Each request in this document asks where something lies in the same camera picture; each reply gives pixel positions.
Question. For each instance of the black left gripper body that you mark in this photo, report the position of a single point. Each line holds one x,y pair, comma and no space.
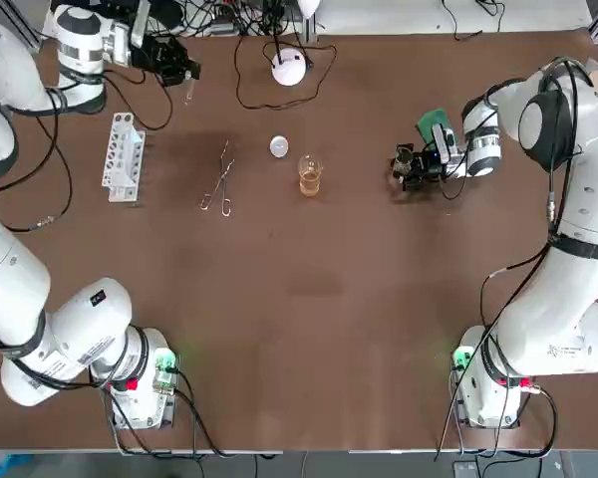
159,55

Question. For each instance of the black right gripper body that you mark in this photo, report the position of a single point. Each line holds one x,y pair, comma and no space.
428,168

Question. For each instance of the small glass beaker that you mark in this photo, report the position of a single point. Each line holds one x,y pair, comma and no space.
404,155

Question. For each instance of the clear glass test tube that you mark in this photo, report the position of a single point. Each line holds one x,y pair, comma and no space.
189,92

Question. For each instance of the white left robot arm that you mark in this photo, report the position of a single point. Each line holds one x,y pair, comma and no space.
10,279

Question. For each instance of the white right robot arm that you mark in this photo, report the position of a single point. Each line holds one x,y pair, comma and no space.
593,209

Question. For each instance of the green sponge cloth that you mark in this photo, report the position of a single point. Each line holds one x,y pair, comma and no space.
428,122

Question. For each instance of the grey power adapter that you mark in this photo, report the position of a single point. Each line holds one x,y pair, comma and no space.
225,27

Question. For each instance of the white test tube rack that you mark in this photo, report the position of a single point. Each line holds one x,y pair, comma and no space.
117,149

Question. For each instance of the glass beaker with amber liquid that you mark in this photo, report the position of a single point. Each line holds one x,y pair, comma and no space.
309,184

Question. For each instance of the metal crucible tongs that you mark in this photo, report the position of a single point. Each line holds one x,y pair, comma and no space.
224,175

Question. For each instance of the small white dish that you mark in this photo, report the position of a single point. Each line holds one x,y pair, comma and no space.
279,147

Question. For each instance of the grey floor box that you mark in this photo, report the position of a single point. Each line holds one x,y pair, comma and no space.
466,469

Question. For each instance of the blue plastic object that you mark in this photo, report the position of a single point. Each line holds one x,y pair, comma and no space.
0,465

